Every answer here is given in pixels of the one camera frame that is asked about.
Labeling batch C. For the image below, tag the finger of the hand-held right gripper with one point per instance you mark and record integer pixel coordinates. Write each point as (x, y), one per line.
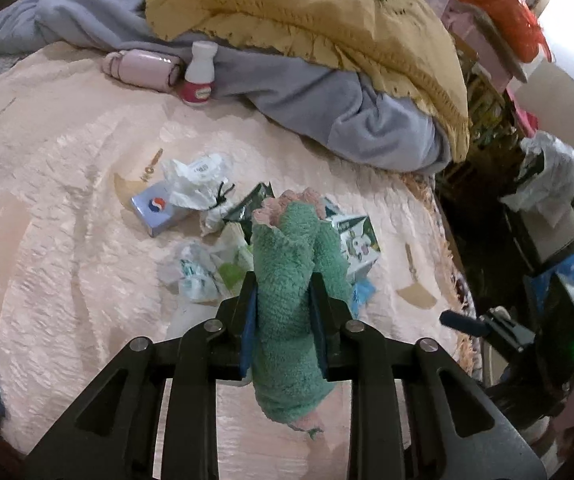
(459, 321)

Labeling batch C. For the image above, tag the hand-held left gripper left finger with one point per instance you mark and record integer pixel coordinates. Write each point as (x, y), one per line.
(248, 320)

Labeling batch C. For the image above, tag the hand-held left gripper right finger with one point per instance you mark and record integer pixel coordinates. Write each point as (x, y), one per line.
(319, 330)

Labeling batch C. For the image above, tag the small blue wrapper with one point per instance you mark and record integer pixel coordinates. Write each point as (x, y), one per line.
(364, 292)

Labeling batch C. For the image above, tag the green fuzzy sock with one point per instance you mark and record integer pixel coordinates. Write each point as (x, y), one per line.
(287, 270)

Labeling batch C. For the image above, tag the clear plastic bag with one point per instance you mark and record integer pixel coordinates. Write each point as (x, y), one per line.
(197, 275)

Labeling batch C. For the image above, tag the white green milk carton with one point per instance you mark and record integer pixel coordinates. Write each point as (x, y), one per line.
(357, 245)

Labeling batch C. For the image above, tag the dark green snack packet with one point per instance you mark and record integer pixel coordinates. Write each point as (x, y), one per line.
(248, 206)

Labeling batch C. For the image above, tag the black twist tie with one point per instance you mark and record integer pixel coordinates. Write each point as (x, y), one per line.
(222, 193)

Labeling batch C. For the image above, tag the small blue card box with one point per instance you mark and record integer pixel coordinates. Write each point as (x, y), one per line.
(154, 210)

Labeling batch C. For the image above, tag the white crumpled plastic wrapper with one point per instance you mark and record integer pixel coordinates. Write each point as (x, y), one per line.
(192, 185)

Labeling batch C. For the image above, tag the white plastic bag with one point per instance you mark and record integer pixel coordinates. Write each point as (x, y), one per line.
(552, 175)

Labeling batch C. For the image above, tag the bamboo rack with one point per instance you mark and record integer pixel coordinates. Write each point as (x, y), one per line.
(492, 120)

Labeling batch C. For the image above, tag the grey-blue blanket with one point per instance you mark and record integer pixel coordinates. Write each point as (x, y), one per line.
(317, 95)

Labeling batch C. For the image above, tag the white red-label pill bottle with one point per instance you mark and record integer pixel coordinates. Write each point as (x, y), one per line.
(201, 67)

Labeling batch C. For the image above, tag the pink insulated bottle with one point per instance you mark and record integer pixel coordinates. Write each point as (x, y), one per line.
(142, 67)

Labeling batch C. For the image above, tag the pink storage box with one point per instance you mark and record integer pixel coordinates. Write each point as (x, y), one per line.
(487, 45)

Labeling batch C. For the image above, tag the yellow frilled pillow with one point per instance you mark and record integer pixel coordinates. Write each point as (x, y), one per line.
(317, 10)

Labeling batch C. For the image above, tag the orange net bag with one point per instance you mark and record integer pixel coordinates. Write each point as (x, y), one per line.
(502, 0)

